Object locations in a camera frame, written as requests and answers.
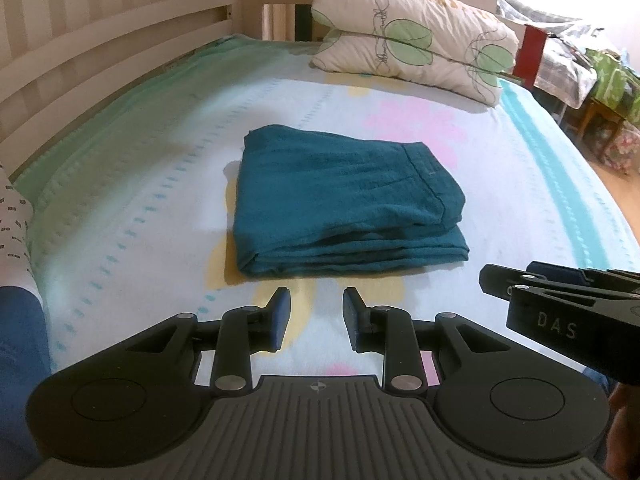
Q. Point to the wooden bed frame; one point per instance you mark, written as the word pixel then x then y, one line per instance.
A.
pixel 125 25

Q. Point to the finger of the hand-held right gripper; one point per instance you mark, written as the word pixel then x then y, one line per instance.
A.
pixel 500 280
pixel 555 271

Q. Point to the green patterned cloth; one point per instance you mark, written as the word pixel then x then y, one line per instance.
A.
pixel 610 80

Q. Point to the white spotted cloth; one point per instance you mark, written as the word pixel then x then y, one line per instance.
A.
pixel 12 220

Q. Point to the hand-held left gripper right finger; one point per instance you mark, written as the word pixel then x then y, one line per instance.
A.
pixel 352 315

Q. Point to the person's right forearm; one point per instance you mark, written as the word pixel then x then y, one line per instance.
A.
pixel 625 420

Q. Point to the red board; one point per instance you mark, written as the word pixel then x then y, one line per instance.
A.
pixel 530 55

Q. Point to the grey checked bedding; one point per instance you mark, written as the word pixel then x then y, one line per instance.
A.
pixel 560 60

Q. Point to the floral patterned bag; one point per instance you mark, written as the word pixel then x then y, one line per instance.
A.
pixel 625 150

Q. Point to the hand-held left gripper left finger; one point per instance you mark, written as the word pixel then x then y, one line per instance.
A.
pixel 281 310

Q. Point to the blue and white cloth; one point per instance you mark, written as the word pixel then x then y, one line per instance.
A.
pixel 20 360

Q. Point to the teal pants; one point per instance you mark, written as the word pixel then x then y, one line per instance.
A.
pixel 325 195

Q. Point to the wooden chair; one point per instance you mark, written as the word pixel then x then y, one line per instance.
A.
pixel 597 110

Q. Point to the floral printed blanket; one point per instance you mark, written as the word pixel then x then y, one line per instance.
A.
pixel 150 160

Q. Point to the white pillow green leaf print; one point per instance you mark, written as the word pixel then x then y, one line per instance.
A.
pixel 400 67
pixel 425 15

